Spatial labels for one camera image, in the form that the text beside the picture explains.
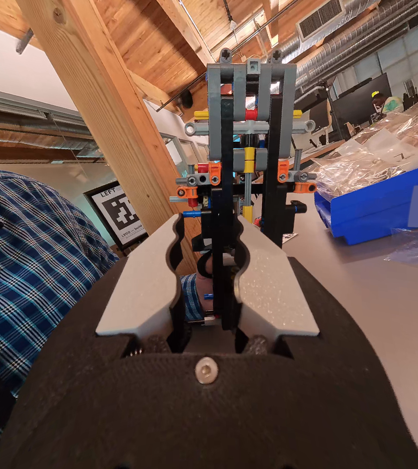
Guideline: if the silver ventilation duct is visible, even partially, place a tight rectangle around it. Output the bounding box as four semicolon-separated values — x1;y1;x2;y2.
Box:
273;0;418;88

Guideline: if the small black computer monitor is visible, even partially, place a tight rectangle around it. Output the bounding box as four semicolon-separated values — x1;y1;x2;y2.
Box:
310;98;330;132

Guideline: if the blue plastic bin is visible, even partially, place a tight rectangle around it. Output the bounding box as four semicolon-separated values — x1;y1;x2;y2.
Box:
313;159;418;245

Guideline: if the wooden support post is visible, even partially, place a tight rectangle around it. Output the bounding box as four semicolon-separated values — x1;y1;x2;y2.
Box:
15;0;195;273

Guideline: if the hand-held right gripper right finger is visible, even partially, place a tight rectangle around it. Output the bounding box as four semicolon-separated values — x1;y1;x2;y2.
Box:
232;215;321;354

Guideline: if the person's plaid shirt torso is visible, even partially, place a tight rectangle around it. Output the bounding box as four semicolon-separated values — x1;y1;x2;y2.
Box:
0;167;121;446

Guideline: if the pile of clear plastic bags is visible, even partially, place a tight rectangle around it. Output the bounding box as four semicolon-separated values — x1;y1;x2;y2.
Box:
312;99;418;206

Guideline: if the flat clear plastic bag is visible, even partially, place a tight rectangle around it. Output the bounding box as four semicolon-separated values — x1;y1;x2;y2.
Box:
385;227;418;265

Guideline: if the person's left forearm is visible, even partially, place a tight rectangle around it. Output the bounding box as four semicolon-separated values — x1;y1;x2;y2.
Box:
181;274;205;321

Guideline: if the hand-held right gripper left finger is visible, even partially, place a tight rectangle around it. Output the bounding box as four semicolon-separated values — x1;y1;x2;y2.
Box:
95;213;188;354

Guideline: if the white air vent grille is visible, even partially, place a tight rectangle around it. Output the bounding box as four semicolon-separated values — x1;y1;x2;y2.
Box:
296;0;345;40

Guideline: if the multicoloured lego vehicle model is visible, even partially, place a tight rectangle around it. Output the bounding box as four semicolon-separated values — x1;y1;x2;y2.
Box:
169;48;318;330

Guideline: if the large black computer monitor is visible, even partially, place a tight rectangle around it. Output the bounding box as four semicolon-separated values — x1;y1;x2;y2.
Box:
332;73;392;127

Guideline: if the person's left hand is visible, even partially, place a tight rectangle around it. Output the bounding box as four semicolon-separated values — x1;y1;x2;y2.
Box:
195;275;215;316

